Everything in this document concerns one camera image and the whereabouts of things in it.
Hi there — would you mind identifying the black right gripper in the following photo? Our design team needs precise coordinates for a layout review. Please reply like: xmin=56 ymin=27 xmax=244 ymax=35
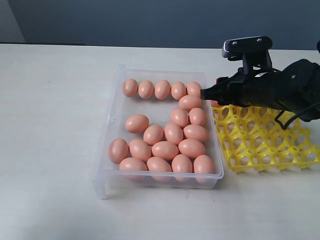
xmin=200 ymin=59 xmax=320 ymax=118

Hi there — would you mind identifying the yellow plastic egg tray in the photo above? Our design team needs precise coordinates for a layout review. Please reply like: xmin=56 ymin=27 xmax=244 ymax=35
xmin=213 ymin=105 xmax=320 ymax=173

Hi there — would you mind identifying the brown egg fifth row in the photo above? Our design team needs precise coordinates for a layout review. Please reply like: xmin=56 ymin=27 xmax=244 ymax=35
xmin=151 ymin=141 xmax=179 ymax=161
xmin=129 ymin=138 xmax=152 ymax=162
xmin=108 ymin=138 xmax=129 ymax=164
xmin=178 ymin=138 xmax=206 ymax=159

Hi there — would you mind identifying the brown egg fourth row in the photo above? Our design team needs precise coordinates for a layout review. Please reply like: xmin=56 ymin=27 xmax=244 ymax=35
xmin=143 ymin=124 xmax=164 ymax=146
xmin=125 ymin=114 xmax=149 ymax=134
xmin=183 ymin=124 xmax=209 ymax=143
xmin=164 ymin=122 xmax=184 ymax=145

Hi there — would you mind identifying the brown egg top row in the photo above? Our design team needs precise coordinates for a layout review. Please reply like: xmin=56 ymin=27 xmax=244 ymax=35
xmin=138 ymin=80 xmax=155 ymax=100
xmin=186 ymin=81 xmax=201 ymax=98
xmin=122 ymin=78 xmax=139 ymax=98
xmin=171 ymin=81 xmax=187 ymax=100
xmin=154 ymin=80 xmax=171 ymax=100

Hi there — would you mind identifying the brown egg third row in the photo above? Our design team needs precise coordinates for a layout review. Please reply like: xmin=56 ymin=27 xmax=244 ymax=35
xmin=189 ymin=107 xmax=206 ymax=126
xmin=170 ymin=108 xmax=189 ymax=128

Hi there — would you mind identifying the brown egg second row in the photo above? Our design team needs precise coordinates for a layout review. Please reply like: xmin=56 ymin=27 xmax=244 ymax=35
xmin=178 ymin=94 xmax=202 ymax=111

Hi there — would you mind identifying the brown egg front row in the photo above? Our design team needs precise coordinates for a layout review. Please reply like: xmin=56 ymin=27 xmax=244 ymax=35
xmin=119 ymin=157 xmax=148 ymax=181
xmin=193 ymin=154 xmax=215 ymax=185
xmin=146 ymin=156 xmax=172 ymax=182
xmin=171 ymin=154 xmax=193 ymax=173

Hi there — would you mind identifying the clear plastic egg box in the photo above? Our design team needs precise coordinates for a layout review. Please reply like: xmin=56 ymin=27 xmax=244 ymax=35
xmin=92 ymin=65 xmax=224 ymax=199

